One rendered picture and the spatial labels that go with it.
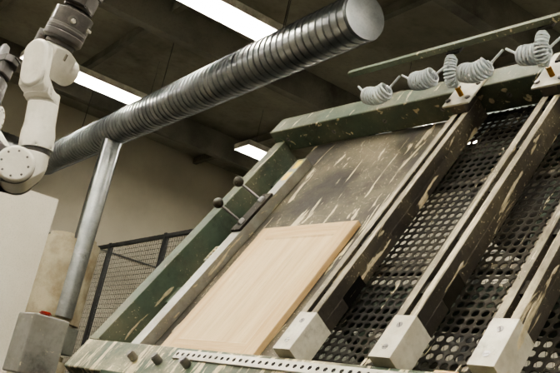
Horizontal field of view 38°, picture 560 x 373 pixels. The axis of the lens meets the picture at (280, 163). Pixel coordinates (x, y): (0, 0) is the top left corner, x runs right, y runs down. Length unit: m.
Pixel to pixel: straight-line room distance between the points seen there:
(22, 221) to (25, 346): 3.61
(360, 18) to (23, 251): 2.88
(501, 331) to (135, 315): 1.50
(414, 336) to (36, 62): 1.00
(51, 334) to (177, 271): 0.53
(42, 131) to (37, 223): 4.41
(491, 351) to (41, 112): 1.03
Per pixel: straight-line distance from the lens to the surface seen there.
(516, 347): 1.65
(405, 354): 1.79
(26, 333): 2.61
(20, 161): 1.74
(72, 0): 1.87
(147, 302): 2.85
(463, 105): 2.56
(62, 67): 1.86
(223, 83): 6.42
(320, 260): 2.35
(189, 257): 2.94
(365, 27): 5.30
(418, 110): 2.80
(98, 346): 2.71
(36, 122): 1.80
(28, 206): 6.18
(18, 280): 6.13
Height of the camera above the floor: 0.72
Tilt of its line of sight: 18 degrees up
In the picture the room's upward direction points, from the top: 12 degrees clockwise
